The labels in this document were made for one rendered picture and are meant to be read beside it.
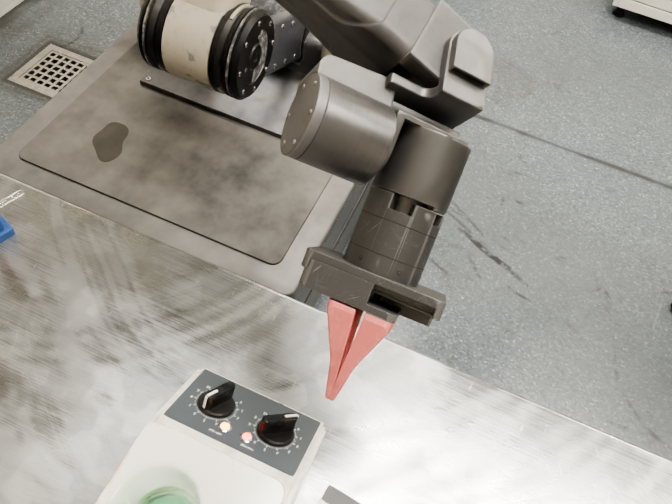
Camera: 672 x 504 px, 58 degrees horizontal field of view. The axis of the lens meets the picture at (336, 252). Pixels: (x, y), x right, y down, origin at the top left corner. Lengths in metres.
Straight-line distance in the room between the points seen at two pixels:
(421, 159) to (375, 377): 0.27
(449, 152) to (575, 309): 1.33
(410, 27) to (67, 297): 0.43
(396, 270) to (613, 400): 1.26
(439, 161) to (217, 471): 0.28
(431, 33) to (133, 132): 0.99
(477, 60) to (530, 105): 1.77
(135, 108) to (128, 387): 0.90
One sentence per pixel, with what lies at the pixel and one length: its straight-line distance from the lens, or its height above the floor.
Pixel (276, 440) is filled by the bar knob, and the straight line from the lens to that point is 0.53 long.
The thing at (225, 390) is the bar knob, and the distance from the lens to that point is 0.53.
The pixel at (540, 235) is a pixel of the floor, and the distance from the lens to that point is 1.82.
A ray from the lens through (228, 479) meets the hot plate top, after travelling 0.48.
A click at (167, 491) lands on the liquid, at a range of 0.46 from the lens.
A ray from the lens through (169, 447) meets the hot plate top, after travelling 0.50.
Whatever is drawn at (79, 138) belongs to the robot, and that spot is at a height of 0.36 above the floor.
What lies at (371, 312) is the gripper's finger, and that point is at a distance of 0.41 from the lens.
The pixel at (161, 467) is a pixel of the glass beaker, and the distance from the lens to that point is 0.42.
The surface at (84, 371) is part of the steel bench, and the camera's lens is 0.63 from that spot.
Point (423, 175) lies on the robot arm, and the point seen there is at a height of 1.01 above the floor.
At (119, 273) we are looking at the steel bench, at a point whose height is 0.75.
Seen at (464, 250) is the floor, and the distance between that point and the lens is 1.70.
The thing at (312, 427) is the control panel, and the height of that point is 0.79.
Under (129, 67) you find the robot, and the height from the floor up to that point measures 0.37.
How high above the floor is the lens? 1.31
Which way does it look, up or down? 54 degrees down
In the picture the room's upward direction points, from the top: 11 degrees clockwise
